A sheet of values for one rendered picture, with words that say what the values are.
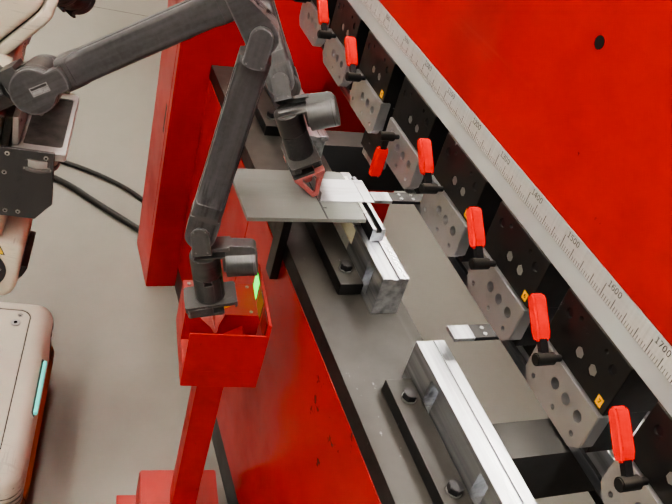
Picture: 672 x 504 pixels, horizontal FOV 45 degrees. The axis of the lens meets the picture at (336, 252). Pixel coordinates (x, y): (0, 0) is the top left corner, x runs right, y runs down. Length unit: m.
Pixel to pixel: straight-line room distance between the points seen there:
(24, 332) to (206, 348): 0.82
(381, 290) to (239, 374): 0.35
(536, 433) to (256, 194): 0.73
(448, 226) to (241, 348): 0.53
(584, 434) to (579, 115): 0.41
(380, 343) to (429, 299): 1.65
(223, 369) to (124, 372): 0.98
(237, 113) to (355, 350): 0.51
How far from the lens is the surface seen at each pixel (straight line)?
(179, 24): 1.39
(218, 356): 1.68
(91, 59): 1.42
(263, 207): 1.67
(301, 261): 1.76
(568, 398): 1.15
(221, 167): 1.46
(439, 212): 1.41
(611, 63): 1.09
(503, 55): 1.28
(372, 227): 1.71
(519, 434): 1.57
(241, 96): 1.41
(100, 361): 2.69
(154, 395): 2.60
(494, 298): 1.26
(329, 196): 1.76
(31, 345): 2.33
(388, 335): 1.65
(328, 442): 1.61
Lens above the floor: 1.92
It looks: 35 degrees down
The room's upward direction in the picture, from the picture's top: 17 degrees clockwise
